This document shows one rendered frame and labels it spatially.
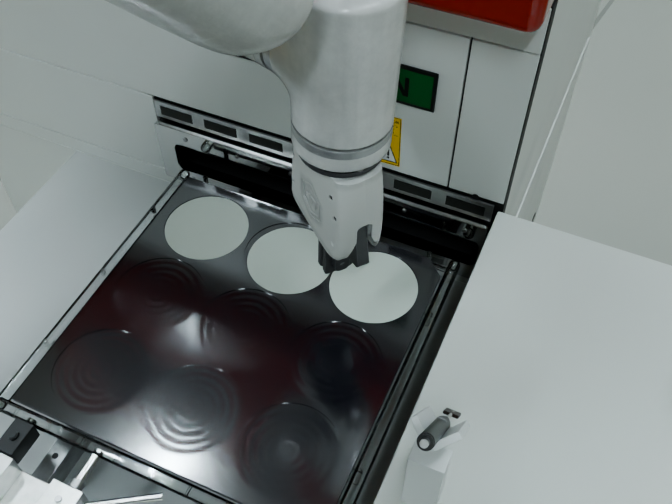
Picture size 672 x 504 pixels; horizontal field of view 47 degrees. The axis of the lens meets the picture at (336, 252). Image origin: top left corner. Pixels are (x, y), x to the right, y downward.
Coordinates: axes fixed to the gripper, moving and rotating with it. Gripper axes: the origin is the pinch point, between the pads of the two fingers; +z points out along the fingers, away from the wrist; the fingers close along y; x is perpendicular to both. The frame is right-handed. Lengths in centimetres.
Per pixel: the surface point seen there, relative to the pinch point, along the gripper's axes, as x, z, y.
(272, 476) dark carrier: -13.8, 9.5, 14.9
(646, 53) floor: 170, 103, -99
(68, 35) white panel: -15.2, -1.3, -42.9
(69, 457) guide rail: -31.2, 16.0, 1.5
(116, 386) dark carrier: -24.3, 10.3, -1.0
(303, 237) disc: 1.2, 10.4, -10.5
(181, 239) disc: -11.8, 10.8, -16.7
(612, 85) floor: 149, 103, -91
